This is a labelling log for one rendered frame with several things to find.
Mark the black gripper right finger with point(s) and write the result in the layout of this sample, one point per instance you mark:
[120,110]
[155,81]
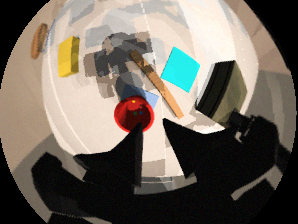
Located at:
[192,148]

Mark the long wooden bar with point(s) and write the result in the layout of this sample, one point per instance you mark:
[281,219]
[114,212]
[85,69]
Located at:
[149,71]

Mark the dark red cup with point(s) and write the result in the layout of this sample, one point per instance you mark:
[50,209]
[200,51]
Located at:
[123,114]

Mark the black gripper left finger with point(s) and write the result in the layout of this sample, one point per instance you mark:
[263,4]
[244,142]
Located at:
[125,159]

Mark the yellow box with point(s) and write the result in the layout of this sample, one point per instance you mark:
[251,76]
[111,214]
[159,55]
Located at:
[68,57]

